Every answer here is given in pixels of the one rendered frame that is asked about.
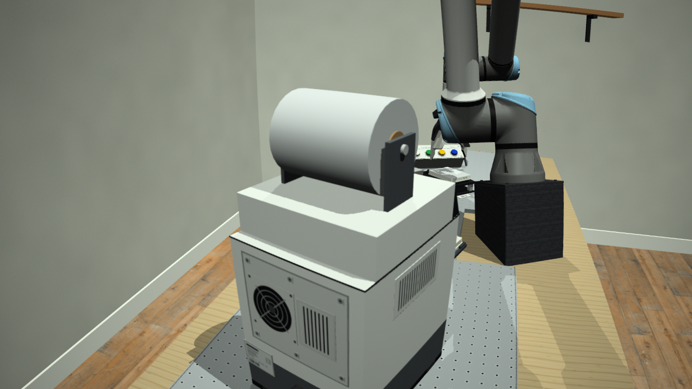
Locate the grey button panel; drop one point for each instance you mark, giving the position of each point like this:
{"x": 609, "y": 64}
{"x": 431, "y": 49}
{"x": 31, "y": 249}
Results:
{"x": 450, "y": 156}

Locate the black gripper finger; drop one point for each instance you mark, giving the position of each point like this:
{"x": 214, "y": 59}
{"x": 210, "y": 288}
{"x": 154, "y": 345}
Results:
{"x": 437, "y": 142}
{"x": 464, "y": 148}

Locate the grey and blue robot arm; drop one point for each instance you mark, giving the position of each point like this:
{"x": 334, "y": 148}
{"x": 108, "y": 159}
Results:
{"x": 465, "y": 115}

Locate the white horizontal roll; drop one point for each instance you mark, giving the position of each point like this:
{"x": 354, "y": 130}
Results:
{"x": 338, "y": 137}

